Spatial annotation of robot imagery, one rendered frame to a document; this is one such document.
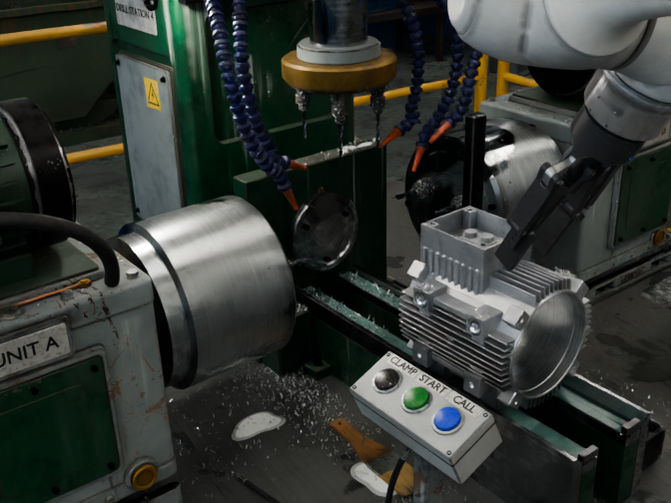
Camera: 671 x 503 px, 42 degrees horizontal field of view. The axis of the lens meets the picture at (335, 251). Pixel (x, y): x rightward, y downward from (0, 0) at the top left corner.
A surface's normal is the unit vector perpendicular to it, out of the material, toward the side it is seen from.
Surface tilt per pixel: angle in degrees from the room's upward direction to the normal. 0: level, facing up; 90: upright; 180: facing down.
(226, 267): 50
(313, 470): 0
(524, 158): 43
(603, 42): 121
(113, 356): 90
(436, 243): 90
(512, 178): 58
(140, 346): 90
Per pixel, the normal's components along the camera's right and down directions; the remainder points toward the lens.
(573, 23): -0.26, 0.62
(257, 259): 0.48, -0.26
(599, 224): 0.61, 0.32
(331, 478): -0.03, -0.90
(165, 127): -0.79, 0.28
